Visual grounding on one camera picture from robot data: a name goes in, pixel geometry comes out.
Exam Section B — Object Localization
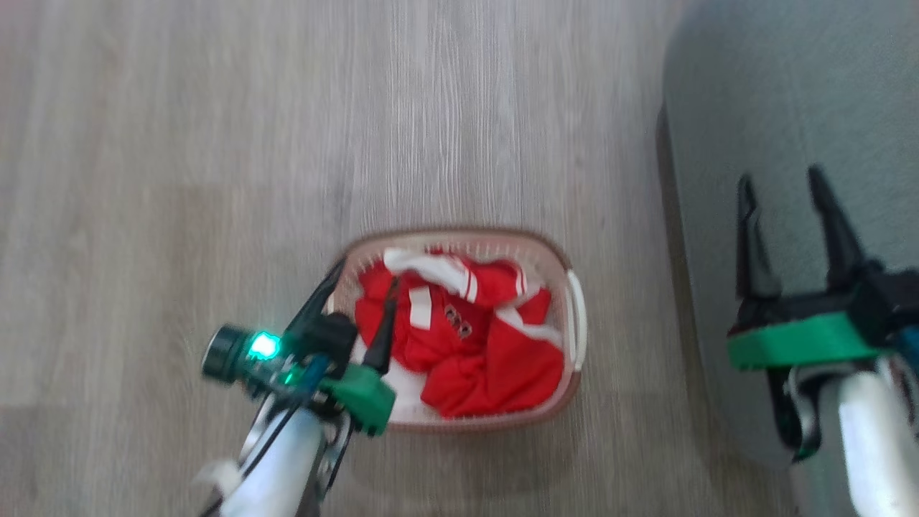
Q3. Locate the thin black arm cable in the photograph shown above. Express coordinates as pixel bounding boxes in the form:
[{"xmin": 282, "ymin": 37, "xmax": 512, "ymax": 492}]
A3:
[{"xmin": 205, "ymin": 402, "xmax": 306, "ymax": 517}]

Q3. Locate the white basket liner cloth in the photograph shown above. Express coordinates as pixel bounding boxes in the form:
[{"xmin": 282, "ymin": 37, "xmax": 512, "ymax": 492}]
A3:
[{"xmin": 350, "ymin": 336, "xmax": 433, "ymax": 423}]

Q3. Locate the cream laundry basket brown rim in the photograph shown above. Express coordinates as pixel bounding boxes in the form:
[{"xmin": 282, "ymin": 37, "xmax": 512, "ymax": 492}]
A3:
[{"xmin": 323, "ymin": 228, "xmax": 588, "ymax": 433}]

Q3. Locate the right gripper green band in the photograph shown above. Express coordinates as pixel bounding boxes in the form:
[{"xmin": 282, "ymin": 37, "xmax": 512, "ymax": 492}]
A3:
[{"xmin": 727, "ymin": 164, "xmax": 882, "ymax": 371}]

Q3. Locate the red and white clothing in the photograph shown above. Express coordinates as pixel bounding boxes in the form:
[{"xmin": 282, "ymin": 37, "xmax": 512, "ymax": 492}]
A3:
[{"xmin": 354, "ymin": 248, "xmax": 566, "ymax": 419}]

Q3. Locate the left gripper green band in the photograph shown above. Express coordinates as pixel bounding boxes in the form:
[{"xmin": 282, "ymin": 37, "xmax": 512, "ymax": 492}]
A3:
[{"xmin": 284, "ymin": 259, "xmax": 401, "ymax": 437}]

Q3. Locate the grey fabric sofa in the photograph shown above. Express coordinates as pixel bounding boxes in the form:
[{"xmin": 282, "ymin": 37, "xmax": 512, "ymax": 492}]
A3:
[{"xmin": 657, "ymin": 0, "xmax": 919, "ymax": 471}]

